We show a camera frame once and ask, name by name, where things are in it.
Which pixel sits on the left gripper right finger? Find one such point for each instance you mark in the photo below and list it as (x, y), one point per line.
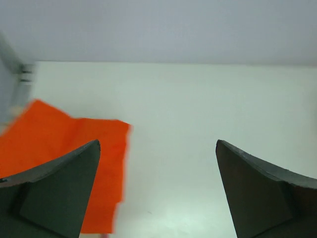
(265, 200)

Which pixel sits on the left aluminium frame post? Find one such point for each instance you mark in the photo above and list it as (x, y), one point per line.
(23, 72)

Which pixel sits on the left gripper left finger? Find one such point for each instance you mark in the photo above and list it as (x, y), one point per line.
(49, 200)

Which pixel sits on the orange t-shirt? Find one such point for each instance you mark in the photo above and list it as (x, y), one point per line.
(42, 133)

